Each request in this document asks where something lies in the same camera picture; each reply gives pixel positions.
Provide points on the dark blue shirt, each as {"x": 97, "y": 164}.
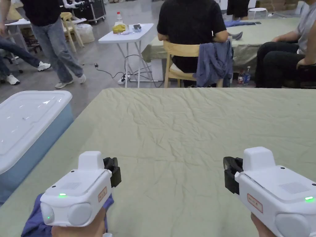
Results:
{"x": 34, "y": 222}

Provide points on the person's left hand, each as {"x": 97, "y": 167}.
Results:
{"x": 79, "y": 232}

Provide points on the white plastic bag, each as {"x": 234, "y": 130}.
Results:
{"x": 85, "y": 33}

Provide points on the blue garment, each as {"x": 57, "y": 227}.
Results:
{"x": 214, "y": 64}

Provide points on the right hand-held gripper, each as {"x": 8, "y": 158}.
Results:
{"x": 279, "y": 192}

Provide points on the bed with pale green sheet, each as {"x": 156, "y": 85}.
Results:
{"x": 177, "y": 133}
{"x": 249, "y": 37}

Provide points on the black flight case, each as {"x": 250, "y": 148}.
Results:
{"x": 95, "y": 9}

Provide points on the blue storage box, white lid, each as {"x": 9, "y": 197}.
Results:
{"x": 27, "y": 123}

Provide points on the blue cloth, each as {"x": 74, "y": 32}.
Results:
{"x": 237, "y": 23}

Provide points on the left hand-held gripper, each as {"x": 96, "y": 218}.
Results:
{"x": 74, "y": 197}

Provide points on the plastic bottle, red label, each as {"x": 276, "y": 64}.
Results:
{"x": 240, "y": 78}

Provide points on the grey sock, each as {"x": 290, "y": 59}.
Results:
{"x": 237, "y": 35}

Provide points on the plastic bottle, blue label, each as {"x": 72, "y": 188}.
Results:
{"x": 246, "y": 76}

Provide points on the person's right hand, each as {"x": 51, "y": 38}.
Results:
{"x": 263, "y": 228}

